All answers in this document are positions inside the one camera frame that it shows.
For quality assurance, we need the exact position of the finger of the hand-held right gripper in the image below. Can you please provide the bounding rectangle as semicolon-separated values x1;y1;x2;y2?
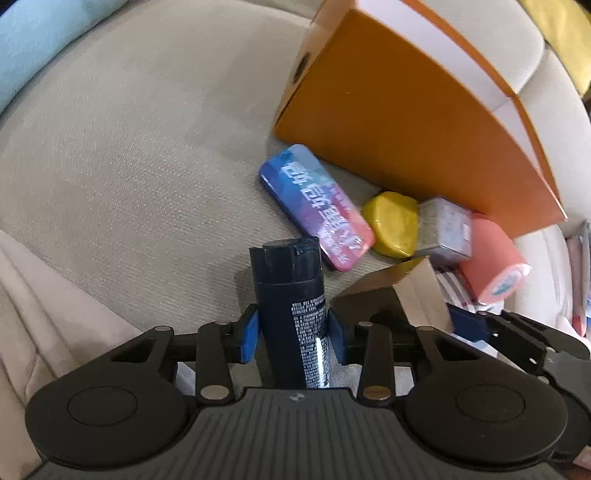
447;305;591;384

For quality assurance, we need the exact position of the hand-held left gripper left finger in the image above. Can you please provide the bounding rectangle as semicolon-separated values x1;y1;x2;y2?
105;307;262;404

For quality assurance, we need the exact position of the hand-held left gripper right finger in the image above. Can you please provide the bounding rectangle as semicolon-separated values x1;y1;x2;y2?
325;309;481;402

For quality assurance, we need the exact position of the dark blue cylindrical bottle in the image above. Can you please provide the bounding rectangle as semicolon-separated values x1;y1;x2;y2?
249;236;333;391

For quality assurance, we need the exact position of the plaid fabric pouch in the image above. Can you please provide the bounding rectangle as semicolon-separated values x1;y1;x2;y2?
431;263;478;305

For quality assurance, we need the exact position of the brown cardboard small box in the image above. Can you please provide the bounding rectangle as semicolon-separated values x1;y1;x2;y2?
330;256;455;335

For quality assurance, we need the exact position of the pink cylindrical roll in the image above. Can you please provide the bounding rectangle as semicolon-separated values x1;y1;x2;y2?
457;217;532;305

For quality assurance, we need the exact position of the yellow rounded case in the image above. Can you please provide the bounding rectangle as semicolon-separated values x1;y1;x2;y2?
361;191;421;259

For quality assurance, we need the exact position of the blue pink tin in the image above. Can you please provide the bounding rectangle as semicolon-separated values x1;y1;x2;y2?
259;144;376;272

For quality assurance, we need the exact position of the orange cardboard box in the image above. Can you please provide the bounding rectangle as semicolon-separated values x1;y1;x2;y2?
273;0;570;238

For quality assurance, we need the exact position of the pink white packet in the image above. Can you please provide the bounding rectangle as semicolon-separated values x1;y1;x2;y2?
566;219;591;337

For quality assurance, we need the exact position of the beige blanket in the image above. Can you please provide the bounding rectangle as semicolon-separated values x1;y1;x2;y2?
0;228;153;480

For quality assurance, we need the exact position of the yellow cushion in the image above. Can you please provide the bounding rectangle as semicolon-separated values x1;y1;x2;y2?
517;0;591;100

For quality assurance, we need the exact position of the light blue pillow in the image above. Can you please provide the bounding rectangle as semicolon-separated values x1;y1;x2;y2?
0;0;127;112

